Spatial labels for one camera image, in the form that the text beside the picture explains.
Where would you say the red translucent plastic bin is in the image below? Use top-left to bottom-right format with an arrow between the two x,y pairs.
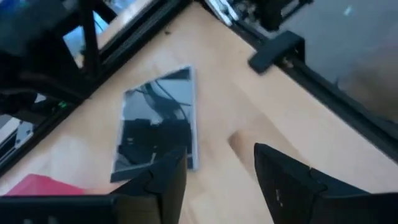
4,173 -> 88,197

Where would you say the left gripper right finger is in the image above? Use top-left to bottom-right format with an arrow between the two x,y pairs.
253,142 -> 371,224

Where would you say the clear jewel case black tray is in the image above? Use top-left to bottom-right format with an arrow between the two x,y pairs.
109,64 -> 200,184

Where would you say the black aluminium table frame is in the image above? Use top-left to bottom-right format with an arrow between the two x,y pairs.
0,0 -> 398,175

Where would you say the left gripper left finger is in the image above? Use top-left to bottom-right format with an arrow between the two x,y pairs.
111,146 -> 188,224

